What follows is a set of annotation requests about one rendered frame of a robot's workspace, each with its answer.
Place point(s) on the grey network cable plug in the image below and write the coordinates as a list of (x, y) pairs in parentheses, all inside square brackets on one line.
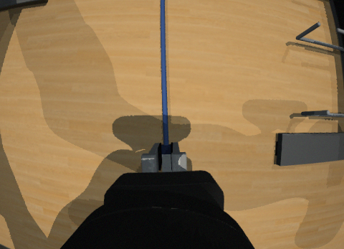
[(166, 158)]

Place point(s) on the blue patch cord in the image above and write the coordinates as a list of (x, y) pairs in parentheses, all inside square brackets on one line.
[(163, 75)]

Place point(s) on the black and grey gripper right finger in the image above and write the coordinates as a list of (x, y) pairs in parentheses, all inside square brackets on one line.
[(178, 159)]

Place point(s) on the black patch panel rack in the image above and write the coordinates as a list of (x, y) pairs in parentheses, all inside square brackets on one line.
[(310, 148)]

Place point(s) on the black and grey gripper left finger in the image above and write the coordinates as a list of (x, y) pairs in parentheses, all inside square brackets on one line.
[(152, 161)]

